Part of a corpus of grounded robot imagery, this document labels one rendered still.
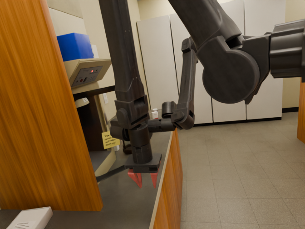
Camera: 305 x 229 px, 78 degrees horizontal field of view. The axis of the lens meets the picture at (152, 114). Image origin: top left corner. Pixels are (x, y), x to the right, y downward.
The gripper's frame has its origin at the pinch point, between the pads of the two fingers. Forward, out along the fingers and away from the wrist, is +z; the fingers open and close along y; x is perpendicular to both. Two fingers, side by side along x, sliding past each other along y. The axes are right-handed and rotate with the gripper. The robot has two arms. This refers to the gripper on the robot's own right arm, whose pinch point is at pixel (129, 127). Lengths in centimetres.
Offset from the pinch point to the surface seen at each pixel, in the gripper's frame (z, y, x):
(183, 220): -8, -121, -66
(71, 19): 20, 49, -10
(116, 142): 7.2, -6.3, 0.5
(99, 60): 8.5, 30.0, -4.0
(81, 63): 8.8, 29.4, 10.0
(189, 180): -13, -121, -125
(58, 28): 19.8, 43.8, 1.3
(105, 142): 10.8, -4.6, 4.0
